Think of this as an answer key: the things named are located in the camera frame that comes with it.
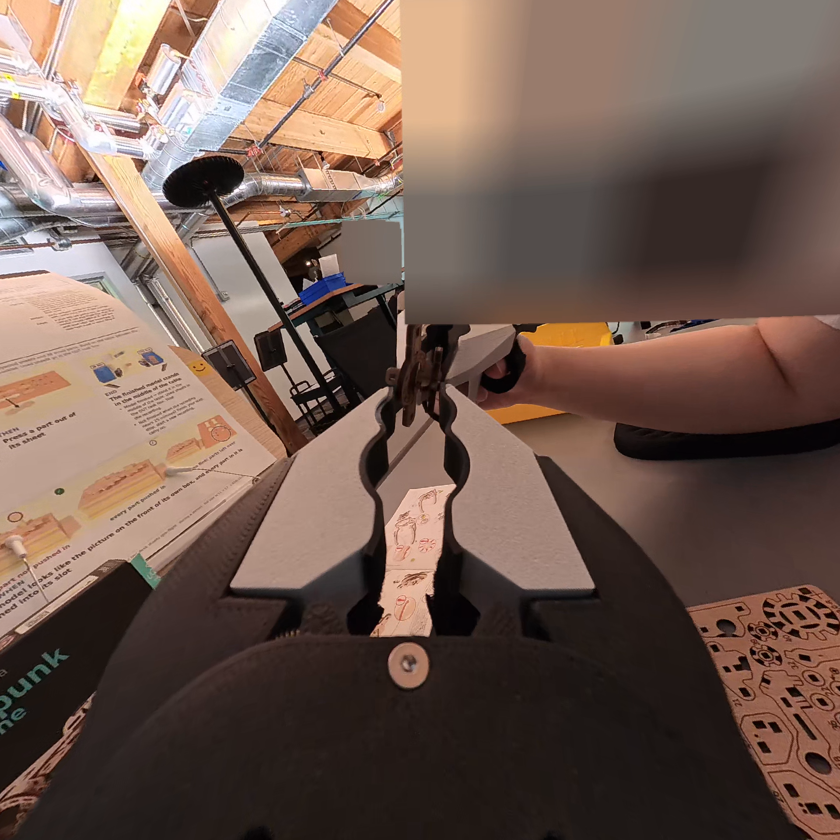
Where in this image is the foil-wrapped air duct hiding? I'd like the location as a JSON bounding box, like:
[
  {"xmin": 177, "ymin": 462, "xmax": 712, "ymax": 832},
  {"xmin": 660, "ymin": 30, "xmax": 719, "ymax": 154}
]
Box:
[{"xmin": 141, "ymin": 0, "xmax": 342, "ymax": 191}]

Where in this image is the black model kit box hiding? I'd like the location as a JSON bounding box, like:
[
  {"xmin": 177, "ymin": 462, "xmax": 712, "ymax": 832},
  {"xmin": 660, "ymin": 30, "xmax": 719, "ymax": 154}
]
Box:
[{"xmin": 0, "ymin": 558, "xmax": 161, "ymax": 840}]

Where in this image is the black wrist rest pad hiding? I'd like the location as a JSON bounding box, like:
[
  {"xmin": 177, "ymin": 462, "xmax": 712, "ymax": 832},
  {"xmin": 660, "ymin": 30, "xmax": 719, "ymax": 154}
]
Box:
[{"xmin": 613, "ymin": 420, "xmax": 840, "ymax": 462}]

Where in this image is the wooden support post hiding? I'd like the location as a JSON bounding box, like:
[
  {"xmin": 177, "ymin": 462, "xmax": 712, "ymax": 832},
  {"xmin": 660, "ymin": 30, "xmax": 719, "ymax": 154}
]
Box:
[{"xmin": 82, "ymin": 151, "xmax": 309, "ymax": 457}]

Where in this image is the wooden-top desk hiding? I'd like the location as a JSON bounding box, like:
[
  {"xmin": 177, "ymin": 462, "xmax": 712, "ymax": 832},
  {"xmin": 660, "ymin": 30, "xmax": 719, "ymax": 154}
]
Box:
[{"xmin": 270, "ymin": 282, "xmax": 403, "ymax": 342}]

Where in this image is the black sign on floor stand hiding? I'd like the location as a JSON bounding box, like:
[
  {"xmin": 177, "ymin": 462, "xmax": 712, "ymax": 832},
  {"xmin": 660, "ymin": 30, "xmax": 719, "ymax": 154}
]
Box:
[
  {"xmin": 202, "ymin": 338, "xmax": 260, "ymax": 395},
  {"xmin": 253, "ymin": 328, "xmax": 287, "ymax": 372}
]

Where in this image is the blue plastic bin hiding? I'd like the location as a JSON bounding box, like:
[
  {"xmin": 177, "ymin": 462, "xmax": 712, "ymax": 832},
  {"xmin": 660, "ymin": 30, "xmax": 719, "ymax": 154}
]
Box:
[{"xmin": 298, "ymin": 270, "xmax": 347, "ymax": 307}]

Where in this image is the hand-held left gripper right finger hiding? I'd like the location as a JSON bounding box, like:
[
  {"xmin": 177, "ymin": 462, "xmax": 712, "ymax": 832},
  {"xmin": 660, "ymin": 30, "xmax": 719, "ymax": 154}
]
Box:
[{"xmin": 427, "ymin": 385, "xmax": 597, "ymax": 635}]

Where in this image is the black floor lamp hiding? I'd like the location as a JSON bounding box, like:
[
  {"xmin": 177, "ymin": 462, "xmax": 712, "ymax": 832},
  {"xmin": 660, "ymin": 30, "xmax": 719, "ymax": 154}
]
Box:
[{"xmin": 161, "ymin": 159, "xmax": 345, "ymax": 421}]

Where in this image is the small wooden model assembly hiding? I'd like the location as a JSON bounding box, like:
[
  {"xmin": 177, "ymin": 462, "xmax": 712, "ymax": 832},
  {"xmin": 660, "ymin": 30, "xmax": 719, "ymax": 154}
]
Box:
[{"xmin": 386, "ymin": 324, "xmax": 448, "ymax": 427}]

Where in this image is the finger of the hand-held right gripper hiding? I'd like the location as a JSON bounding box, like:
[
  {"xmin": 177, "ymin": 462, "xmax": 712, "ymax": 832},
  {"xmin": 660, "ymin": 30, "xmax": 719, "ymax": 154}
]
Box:
[{"xmin": 448, "ymin": 325, "xmax": 518, "ymax": 399}]

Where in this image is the person's right hand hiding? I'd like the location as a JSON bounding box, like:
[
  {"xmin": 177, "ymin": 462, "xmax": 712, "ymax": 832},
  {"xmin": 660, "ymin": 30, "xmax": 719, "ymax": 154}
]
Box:
[{"xmin": 482, "ymin": 340, "xmax": 560, "ymax": 413}]

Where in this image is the folded paper instruction leaflet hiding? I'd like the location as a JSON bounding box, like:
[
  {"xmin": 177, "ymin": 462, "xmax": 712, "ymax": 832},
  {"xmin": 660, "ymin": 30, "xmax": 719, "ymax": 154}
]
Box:
[{"xmin": 371, "ymin": 484, "xmax": 457, "ymax": 637}]

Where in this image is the round silver air duct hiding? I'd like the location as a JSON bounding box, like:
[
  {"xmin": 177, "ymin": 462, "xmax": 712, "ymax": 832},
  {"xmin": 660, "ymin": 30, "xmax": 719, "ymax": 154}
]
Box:
[{"xmin": 223, "ymin": 167, "xmax": 403, "ymax": 206}]

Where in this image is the black wire cart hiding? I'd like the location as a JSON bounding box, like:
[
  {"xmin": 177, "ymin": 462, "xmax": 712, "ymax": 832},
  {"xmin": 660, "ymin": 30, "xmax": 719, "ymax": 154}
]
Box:
[{"xmin": 289, "ymin": 379, "xmax": 349, "ymax": 434}]

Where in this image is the person's right forearm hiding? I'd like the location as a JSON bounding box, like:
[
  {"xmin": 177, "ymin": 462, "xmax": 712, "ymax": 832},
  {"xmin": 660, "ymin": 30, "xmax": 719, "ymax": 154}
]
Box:
[{"xmin": 558, "ymin": 316, "xmax": 840, "ymax": 435}]

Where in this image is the black fabric panel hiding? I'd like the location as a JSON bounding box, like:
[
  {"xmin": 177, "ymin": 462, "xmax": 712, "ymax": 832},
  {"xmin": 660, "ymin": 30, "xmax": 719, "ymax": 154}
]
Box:
[{"xmin": 314, "ymin": 305, "xmax": 399, "ymax": 411}]

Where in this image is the laser-cut wooden parts sheet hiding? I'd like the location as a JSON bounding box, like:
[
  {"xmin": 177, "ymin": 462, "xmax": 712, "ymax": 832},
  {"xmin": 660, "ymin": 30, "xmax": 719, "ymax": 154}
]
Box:
[{"xmin": 688, "ymin": 584, "xmax": 840, "ymax": 840}]

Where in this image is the yellow plastic bin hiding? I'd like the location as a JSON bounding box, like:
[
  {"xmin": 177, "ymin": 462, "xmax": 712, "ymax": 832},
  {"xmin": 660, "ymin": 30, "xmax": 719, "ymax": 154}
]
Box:
[{"xmin": 486, "ymin": 322, "xmax": 614, "ymax": 426}]

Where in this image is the instruction poster on wooden board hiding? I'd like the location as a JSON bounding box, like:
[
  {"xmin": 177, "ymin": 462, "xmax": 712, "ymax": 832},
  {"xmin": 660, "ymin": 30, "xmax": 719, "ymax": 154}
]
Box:
[{"xmin": 0, "ymin": 270, "xmax": 277, "ymax": 637}]

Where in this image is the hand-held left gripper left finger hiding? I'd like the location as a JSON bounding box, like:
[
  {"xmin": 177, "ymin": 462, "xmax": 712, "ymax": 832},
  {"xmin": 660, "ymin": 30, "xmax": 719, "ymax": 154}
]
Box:
[{"xmin": 230, "ymin": 386, "xmax": 401, "ymax": 635}]

